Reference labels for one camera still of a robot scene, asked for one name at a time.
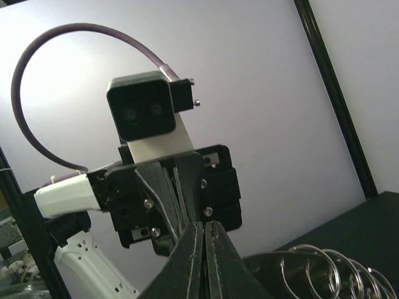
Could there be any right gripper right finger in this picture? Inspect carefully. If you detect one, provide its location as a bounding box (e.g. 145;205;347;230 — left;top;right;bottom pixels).
204;221;272;298

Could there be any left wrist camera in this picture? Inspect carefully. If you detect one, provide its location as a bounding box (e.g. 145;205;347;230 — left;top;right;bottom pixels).
106;71;194;163

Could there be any black frame post right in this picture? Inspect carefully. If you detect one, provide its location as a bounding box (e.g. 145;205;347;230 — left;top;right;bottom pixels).
294;0;378;199

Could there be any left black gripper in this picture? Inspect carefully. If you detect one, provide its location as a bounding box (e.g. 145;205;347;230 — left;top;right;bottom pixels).
87;145;242;257

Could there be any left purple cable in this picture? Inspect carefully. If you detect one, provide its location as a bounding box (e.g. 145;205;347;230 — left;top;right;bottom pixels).
11;22;178;184

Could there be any black frame post left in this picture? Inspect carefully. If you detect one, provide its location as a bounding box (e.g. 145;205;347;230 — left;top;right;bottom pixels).
1;153;70;298

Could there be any black frame post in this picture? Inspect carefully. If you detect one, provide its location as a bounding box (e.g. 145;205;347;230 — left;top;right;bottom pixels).
294;0;378;199
1;153;70;298

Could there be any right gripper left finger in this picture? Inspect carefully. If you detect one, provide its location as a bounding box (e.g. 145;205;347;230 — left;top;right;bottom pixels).
138;222;204;298

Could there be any metal disc with keyrings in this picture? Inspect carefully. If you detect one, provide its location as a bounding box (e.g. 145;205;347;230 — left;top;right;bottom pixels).
243;244;398;298

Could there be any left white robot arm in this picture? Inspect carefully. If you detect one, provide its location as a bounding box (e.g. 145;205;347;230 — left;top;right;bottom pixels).
34;145;242;298

